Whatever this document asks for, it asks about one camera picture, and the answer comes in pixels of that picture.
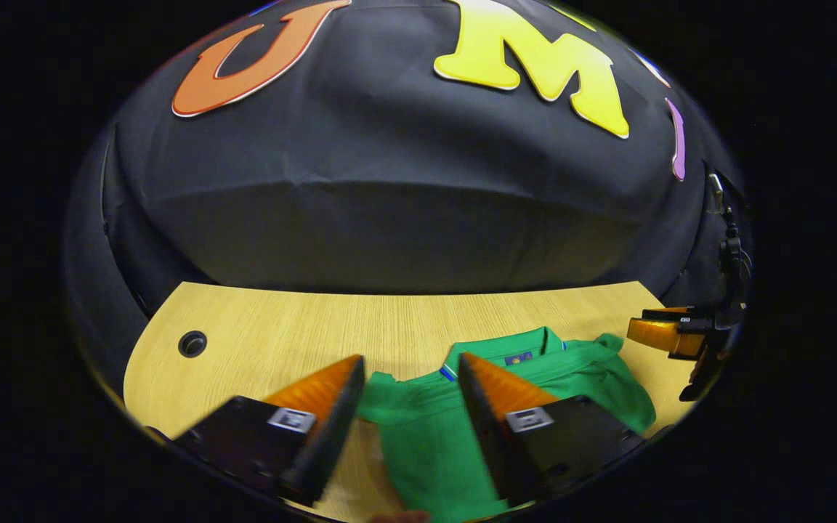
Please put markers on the green polo T-shirt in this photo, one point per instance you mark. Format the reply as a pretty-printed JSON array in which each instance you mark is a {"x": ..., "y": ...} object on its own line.
[{"x": 426, "y": 450}]

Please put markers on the black backdrop cloth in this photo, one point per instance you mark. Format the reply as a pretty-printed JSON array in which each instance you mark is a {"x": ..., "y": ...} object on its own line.
[{"x": 389, "y": 181}]

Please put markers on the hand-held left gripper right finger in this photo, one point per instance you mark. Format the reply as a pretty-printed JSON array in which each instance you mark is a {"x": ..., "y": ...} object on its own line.
[{"x": 487, "y": 436}]

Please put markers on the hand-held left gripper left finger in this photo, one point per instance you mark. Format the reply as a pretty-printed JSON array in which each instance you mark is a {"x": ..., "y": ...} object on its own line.
[{"x": 324, "y": 450}]

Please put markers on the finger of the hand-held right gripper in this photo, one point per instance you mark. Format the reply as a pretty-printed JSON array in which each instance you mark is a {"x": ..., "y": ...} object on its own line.
[
  {"x": 658, "y": 335},
  {"x": 669, "y": 314}
]

